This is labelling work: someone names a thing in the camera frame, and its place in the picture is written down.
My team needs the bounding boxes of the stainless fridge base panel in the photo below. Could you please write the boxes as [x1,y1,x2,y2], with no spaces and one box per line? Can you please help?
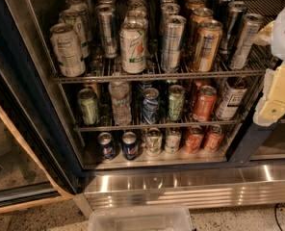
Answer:
[74,164,285,217]

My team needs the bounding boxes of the front 7up can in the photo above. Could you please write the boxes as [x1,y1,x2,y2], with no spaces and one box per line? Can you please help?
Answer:
[119,20,146,74]

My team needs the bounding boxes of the orange soda can middle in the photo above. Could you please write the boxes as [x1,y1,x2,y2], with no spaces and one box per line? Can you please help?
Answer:
[192,86,217,122]

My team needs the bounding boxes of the orange tall can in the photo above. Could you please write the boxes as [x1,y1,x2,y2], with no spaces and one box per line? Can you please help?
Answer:
[187,8,213,49]
[186,0,205,16]
[193,19,222,72]

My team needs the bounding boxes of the top wire shelf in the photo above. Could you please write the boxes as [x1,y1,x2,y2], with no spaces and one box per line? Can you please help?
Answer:
[51,0,285,84]

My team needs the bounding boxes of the right pepsi can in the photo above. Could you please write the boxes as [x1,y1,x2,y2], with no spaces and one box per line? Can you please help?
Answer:
[122,132,138,160]

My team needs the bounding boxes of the pepsi can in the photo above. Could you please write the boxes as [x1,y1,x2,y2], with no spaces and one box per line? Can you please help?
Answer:
[97,132,116,160]
[122,132,138,160]

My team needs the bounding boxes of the bottom left orange can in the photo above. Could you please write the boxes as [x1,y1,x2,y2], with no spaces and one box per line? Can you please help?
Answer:
[184,125,204,154]

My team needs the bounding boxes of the bottom white can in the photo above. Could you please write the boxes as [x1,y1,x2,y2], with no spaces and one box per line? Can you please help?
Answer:
[165,127,182,153]

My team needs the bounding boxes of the green can middle shelf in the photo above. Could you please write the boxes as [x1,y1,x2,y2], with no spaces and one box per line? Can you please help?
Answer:
[77,89,99,125]

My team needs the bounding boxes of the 7up can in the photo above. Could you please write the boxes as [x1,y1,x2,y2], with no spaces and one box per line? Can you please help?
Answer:
[145,128,163,156]
[119,20,146,74]
[124,10,148,29]

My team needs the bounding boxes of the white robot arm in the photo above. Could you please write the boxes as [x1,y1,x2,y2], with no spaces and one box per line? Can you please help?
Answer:
[253,8,285,126]

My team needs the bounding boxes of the open glass fridge door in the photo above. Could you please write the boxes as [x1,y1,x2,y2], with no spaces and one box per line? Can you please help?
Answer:
[0,0,82,214]

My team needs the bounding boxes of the bottom 7up can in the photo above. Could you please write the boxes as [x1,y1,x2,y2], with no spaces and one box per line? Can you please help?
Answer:
[145,128,163,156]

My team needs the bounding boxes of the silver tall can left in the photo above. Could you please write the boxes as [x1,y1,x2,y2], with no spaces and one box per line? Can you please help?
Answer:
[96,4,118,59]

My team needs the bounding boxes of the silver tall can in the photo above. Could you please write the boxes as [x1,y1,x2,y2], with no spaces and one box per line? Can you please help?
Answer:
[160,3,180,26]
[96,4,118,59]
[161,15,186,72]

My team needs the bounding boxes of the front silver tall can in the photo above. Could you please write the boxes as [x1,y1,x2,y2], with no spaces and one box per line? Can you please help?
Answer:
[161,15,186,72]

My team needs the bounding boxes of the clear water bottle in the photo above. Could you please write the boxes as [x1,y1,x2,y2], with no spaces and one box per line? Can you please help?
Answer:
[109,81,132,126]

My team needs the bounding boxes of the front white can left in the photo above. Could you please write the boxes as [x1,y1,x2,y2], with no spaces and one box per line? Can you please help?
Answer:
[50,23,86,77]

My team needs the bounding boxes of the wire shelf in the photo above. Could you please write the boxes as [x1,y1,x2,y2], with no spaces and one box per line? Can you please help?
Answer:
[74,114,245,133]
[51,0,285,84]

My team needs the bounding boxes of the blue white can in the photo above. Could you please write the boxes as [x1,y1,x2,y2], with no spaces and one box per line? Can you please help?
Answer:
[142,88,159,124]

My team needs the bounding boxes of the light green can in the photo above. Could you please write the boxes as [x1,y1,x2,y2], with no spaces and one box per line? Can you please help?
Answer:
[168,85,185,121]

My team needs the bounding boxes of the front right silver can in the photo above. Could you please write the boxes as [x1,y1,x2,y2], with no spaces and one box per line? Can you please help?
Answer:
[228,13,264,70]

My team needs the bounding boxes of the bottom right orange can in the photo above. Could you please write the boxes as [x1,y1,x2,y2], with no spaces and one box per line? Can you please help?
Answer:
[203,124,223,152]

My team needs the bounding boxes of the middle wire shelf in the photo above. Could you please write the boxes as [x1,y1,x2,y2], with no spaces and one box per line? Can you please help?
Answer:
[74,114,245,133]

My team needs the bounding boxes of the clear plastic bin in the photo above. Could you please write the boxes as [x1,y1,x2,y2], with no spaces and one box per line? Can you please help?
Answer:
[88,204,194,231]

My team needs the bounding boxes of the left pepsi can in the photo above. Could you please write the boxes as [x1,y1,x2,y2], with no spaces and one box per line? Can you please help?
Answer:
[97,132,116,160]

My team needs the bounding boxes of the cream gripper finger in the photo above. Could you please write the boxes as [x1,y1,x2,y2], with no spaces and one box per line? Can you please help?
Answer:
[253,20,275,46]
[253,62,285,126]

